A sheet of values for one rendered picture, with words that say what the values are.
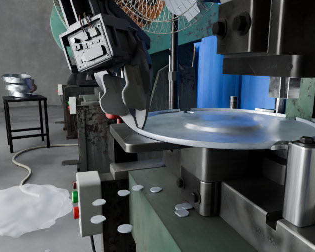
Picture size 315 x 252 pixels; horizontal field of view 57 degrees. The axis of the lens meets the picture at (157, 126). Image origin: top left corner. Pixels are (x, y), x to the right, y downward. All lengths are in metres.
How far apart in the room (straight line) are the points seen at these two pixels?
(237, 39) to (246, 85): 2.09
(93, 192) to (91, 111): 1.33
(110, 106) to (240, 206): 0.23
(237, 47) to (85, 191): 0.43
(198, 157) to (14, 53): 6.73
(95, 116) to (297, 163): 1.72
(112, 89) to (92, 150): 1.61
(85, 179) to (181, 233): 0.31
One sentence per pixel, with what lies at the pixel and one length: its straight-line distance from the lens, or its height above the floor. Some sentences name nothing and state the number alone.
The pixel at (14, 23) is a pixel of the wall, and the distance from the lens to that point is 7.11.
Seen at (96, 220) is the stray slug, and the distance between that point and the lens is 0.47.
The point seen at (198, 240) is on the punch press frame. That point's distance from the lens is 0.43.
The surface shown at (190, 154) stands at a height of 0.74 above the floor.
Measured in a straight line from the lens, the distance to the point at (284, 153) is 0.49.
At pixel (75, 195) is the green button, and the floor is 0.59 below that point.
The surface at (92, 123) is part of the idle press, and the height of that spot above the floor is 0.50.
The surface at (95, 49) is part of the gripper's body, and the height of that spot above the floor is 0.90.
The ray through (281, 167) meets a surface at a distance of 0.46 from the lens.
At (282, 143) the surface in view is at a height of 0.79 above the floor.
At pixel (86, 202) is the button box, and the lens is 0.68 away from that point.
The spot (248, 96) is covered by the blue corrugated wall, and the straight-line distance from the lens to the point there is 2.56.
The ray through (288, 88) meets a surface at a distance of 0.53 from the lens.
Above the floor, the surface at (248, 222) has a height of 0.67.
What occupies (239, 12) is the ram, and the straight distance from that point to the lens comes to 0.48.
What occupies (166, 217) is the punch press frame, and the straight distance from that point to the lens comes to 0.48.
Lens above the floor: 0.88
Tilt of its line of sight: 12 degrees down
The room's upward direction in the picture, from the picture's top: straight up
